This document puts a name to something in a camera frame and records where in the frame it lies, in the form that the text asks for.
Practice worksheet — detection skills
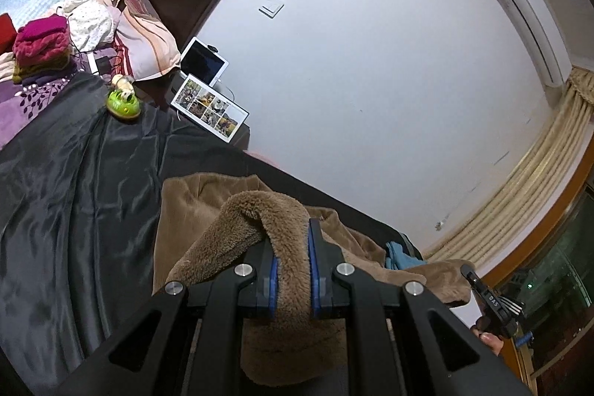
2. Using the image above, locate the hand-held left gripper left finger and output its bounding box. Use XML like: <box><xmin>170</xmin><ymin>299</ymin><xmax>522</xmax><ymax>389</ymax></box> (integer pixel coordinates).
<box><xmin>53</xmin><ymin>238</ymin><xmax>281</xmax><ymax>396</ymax></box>

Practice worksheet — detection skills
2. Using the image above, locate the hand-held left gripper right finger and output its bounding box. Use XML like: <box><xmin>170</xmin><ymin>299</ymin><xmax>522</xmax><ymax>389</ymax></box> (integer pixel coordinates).
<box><xmin>307</xmin><ymin>217</ymin><xmax>534</xmax><ymax>396</ymax></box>

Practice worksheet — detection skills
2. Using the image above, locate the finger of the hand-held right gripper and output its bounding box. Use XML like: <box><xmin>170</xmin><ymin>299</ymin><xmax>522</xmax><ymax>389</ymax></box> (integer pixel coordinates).
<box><xmin>460</xmin><ymin>264</ymin><xmax>488</xmax><ymax>297</ymax></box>

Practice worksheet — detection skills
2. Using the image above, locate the brown fleece sweater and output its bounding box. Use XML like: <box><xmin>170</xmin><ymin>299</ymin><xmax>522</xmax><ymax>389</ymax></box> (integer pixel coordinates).
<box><xmin>152</xmin><ymin>173</ymin><xmax>474</xmax><ymax>387</ymax></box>

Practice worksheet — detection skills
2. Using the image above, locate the person's right hand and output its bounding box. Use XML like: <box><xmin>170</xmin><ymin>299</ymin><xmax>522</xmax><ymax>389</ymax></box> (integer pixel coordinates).
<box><xmin>471</xmin><ymin>324</ymin><xmax>506</xmax><ymax>357</ymax></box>

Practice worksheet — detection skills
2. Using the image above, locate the blue cloth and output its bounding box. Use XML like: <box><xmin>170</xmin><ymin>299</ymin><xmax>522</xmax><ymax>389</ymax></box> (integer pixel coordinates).
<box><xmin>384</xmin><ymin>240</ymin><xmax>425</xmax><ymax>271</ymax></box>

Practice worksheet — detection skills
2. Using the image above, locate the beige curtain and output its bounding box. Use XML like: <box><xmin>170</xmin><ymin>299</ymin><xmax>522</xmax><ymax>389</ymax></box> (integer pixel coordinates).
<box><xmin>424</xmin><ymin>66</ymin><xmax>594</xmax><ymax>274</ymax></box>

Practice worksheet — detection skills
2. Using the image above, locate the dark grey bed sheet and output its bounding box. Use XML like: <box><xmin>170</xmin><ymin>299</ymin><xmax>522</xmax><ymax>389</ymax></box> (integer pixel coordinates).
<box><xmin>0</xmin><ymin>71</ymin><xmax>423</xmax><ymax>396</ymax></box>

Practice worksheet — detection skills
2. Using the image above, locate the white tablet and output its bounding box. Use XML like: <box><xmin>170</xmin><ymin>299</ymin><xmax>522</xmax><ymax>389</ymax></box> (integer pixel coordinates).
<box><xmin>180</xmin><ymin>36</ymin><xmax>230</xmax><ymax>88</ymax></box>

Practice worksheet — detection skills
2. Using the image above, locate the green round toy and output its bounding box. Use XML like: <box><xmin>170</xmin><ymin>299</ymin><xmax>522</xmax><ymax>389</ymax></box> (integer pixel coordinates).
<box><xmin>107</xmin><ymin>73</ymin><xmax>141</xmax><ymax>121</ymax></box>

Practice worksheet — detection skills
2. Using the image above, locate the white air conditioner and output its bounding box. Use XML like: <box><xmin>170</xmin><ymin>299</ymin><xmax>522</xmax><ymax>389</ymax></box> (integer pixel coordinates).
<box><xmin>485</xmin><ymin>0</ymin><xmax>572</xmax><ymax>88</ymax></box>

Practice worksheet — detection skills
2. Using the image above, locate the pink striped pillow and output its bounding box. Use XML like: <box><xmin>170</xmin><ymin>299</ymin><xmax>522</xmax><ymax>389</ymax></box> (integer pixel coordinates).
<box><xmin>114</xmin><ymin>0</ymin><xmax>182</xmax><ymax>81</ymax></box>

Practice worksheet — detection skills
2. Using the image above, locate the purple floral bedsheet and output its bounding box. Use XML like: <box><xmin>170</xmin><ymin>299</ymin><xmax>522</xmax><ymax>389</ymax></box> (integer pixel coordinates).
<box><xmin>0</xmin><ymin>48</ymin><xmax>121</xmax><ymax>148</ymax></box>

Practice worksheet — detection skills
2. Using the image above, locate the olive folded cloth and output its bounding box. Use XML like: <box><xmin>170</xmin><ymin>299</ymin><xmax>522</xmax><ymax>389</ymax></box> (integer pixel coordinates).
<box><xmin>12</xmin><ymin>53</ymin><xmax>77</xmax><ymax>86</ymax></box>

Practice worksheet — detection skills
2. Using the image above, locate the white crumpled garment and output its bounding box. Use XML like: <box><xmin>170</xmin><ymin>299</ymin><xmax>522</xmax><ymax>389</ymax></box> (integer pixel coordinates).
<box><xmin>58</xmin><ymin>0</ymin><xmax>122</xmax><ymax>51</ymax></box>

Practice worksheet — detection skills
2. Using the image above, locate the magenta folded cloth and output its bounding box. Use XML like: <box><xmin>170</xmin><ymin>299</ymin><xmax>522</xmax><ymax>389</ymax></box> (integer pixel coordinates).
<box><xmin>13</xmin><ymin>14</ymin><xmax>70</xmax><ymax>69</ymax></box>

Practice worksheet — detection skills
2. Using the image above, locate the pale pink folded cloth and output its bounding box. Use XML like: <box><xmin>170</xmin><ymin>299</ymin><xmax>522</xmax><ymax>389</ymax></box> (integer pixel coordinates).
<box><xmin>0</xmin><ymin>50</ymin><xmax>19</xmax><ymax>81</ymax></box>

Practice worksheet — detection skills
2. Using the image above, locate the red folded cloth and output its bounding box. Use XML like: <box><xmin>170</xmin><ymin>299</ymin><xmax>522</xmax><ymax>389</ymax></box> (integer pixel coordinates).
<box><xmin>0</xmin><ymin>13</ymin><xmax>17</xmax><ymax>53</ymax></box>

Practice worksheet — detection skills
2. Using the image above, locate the wooden window frame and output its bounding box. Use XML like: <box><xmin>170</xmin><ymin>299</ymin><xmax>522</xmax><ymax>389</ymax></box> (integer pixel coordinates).
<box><xmin>478</xmin><ymin>178</ymin><xmax>594</xmax><ymax>396</ymax></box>

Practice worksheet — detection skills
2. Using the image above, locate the white photo collage frame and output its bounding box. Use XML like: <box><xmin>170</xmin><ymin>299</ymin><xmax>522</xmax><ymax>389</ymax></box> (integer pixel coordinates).
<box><xmin>171</xmin><ymin>73</ymin><xmax>250</xmax><ymax>144</ymax></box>

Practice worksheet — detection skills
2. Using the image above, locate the white wall switch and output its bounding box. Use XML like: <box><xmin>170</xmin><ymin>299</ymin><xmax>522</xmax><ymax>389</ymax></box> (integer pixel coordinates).
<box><xmin>259</xmin><ymin>0</ymin><xmax>285</xmax><ymax>19</ymax></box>

